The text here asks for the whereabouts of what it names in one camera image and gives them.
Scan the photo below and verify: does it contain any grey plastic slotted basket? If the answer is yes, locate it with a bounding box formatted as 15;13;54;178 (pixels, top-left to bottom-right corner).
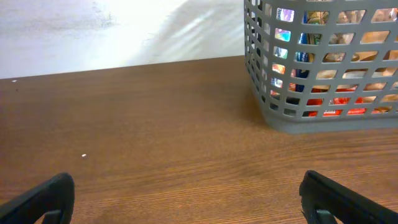
244;0;397;133

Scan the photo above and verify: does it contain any Kleenex tissue multipack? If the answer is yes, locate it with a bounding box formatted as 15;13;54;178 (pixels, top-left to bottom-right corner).
271;7;313;92

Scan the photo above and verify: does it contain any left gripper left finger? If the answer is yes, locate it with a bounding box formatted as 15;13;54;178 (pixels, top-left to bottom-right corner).
1;172;75;224

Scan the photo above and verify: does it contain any silver brown snack pouch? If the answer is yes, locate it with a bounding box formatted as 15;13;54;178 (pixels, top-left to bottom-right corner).
323;10;389;62

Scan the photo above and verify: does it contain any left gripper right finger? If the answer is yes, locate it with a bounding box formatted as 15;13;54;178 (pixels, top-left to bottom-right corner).
299;170;397;224

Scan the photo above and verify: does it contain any San Remo spaghetti packet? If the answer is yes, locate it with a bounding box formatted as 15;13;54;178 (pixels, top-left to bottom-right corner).
294;11;397;117

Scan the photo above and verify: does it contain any orange snack bag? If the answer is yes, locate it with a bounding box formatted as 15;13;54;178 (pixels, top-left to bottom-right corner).
343;8;397;104

